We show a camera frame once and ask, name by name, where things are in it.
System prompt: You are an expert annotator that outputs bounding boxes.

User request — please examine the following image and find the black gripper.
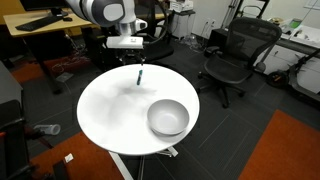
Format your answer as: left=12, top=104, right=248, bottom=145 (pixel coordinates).
left=114, top=48, right=147, bottom=67

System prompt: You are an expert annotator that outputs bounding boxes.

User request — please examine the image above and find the teal marker pen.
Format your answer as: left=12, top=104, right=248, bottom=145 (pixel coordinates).
left=136, top=69, right=144, bottom=86

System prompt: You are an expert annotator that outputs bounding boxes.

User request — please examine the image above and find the white round bowl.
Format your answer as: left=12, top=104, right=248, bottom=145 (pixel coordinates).
left=146, top=98, right=191, bottom=137

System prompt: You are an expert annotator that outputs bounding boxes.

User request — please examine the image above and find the black computer tower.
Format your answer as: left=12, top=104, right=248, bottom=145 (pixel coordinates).
left=81, top=26, right=114, bottom=69

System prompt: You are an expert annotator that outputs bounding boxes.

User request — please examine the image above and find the white low cabinet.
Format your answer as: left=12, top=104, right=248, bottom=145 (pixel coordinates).
left=171, top=9, right=196, bottom=39

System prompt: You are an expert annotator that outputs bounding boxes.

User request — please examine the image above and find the grey flat floor box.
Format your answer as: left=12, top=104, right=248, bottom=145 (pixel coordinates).
left=55, top=72, right=75, bottom=83

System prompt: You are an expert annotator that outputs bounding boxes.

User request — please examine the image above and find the black box cabinet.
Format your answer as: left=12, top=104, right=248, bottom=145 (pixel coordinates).
left=207, top=28, right=231, bottom=51

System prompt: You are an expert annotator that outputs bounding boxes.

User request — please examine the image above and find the black mesh office chair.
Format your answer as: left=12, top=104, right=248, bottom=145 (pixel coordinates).
left=196, top=17, right=283, bottom=109

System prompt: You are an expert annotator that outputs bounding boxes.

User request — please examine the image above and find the black keyboard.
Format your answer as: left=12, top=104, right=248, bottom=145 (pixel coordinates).
left=14, top=15, right=64, bottom=33

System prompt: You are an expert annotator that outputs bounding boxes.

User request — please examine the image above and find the white table base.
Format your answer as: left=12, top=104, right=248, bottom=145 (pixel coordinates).
left=108, top=145, right=179, bottom=180

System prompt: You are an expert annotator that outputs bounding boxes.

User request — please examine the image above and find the clear plastic bottle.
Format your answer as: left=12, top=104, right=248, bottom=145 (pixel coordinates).
left=33, top=123, right=62, bottom=136

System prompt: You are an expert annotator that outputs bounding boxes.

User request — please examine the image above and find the black computer monitor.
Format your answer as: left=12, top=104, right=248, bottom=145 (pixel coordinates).
left=19, top=0, right=70, bottom=18

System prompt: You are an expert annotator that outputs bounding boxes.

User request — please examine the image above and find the black metal stand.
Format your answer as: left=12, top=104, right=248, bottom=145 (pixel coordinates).
left=233, top=0, right=271, bottom=22

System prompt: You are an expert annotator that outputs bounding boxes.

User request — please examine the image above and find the small white card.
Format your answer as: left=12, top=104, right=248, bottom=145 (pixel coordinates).
left=63, top=153, right=75, bottom=164

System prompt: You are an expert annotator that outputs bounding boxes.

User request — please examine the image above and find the grey cabinet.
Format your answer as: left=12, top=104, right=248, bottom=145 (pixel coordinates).
left=0, top=61, right=24, bottom=108

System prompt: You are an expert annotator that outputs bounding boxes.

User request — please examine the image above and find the light wooden desk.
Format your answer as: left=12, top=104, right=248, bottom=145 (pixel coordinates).
left=3, top=9, right=101, bottom=95

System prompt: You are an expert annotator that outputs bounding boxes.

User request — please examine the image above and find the black floor box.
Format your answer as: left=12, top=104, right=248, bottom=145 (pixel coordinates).
left=51, top=159, right=71, bottom=180

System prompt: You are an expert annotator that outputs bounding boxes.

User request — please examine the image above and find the black equipment rack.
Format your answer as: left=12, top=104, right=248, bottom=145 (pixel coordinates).
left=0, top=99, right=34, bottom=180

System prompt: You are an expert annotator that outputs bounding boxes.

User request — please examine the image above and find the white long counter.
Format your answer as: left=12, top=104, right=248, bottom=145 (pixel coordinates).
left=256, top=16, right=320, bottom=94

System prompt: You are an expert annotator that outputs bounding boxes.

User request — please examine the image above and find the small green object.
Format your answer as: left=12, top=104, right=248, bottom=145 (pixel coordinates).
left=288, top=18, right=303, bottom=30

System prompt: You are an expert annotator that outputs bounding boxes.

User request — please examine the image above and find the black electric scooter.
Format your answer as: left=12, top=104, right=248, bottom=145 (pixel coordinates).
left=265, top=48, right=320, bottom=104

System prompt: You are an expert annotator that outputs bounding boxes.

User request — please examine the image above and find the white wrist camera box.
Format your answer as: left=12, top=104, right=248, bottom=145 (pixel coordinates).
left=106, top=35, right=145, bottom=50

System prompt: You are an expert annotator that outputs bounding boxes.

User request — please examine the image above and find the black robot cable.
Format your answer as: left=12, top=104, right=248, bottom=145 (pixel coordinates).
left=142, top=0, right=169, bottom=46

